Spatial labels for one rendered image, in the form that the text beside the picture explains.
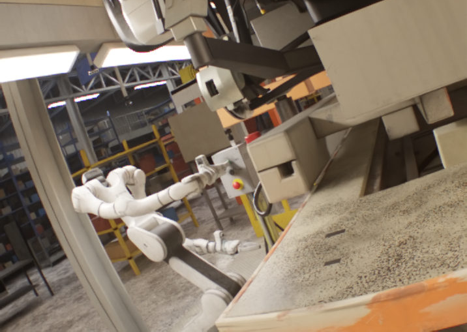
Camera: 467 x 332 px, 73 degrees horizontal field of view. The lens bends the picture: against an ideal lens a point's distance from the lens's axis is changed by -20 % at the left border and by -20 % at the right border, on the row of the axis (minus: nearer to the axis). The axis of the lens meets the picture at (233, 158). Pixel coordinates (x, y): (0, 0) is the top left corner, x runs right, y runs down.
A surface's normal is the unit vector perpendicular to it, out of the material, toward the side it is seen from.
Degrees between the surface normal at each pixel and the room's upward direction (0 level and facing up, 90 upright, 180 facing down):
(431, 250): 0
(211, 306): 90
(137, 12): 90
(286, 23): 90
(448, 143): 90
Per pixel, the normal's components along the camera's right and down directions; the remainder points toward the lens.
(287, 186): -0.40, 0.25
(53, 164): 0.83, -0.30
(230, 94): -0.17, 0.44
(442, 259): -0.39, -0.92
